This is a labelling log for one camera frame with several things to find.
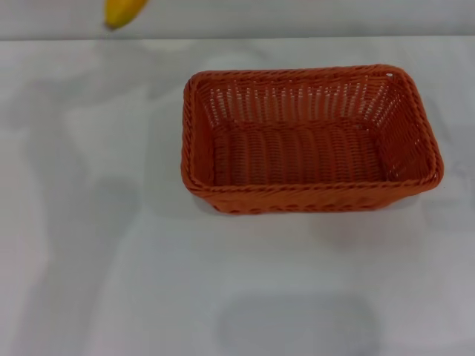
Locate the orange woven plastic basket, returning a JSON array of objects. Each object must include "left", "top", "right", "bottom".
[{"left": 180, "top": 64, "right": 445, "bottom": 216}]

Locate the yellow banana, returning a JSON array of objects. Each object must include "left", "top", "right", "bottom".
[{"left": 103, "top": 0, "right": 150, "bottom": 31}]

